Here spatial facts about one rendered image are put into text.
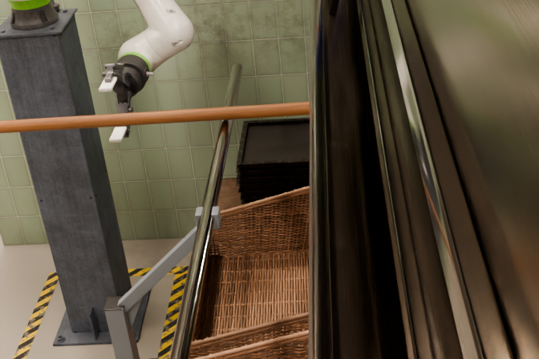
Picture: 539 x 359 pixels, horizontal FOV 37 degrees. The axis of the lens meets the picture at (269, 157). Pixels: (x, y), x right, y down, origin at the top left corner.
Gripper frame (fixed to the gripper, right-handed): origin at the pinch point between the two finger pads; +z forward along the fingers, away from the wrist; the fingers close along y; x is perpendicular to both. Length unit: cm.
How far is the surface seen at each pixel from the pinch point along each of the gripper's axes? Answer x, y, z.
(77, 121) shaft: 6.7, -1.1, 5.2
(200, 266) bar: -29, 1, 60
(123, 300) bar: -8.0, 21.8, 43.1
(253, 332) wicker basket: -33, 42, 32
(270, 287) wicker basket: -33, 60, -7
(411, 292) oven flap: -61, -29, 106
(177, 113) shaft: -17.2, -1.6, 4.8
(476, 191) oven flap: -63, -56, 129
